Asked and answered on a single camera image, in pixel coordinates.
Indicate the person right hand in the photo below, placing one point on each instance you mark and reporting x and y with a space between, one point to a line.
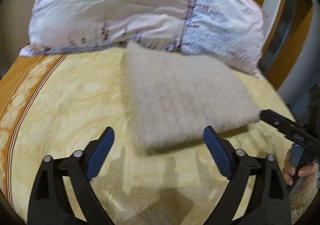
307 172

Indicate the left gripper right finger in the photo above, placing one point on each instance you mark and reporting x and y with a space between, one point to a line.
269 201

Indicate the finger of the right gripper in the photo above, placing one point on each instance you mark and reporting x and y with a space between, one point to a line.
281 123

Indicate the fuzzy beige sleeve forearm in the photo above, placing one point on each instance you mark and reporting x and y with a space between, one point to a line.
303 198

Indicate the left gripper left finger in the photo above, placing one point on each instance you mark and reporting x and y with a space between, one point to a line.
49 203

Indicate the beige cable knit sweater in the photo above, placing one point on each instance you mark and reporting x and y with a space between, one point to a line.
175 97

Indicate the yellow patterned bed sheet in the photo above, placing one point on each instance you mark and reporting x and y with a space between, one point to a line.
56 104

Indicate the pink floral pillow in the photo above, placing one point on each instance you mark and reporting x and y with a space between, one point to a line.
230 30

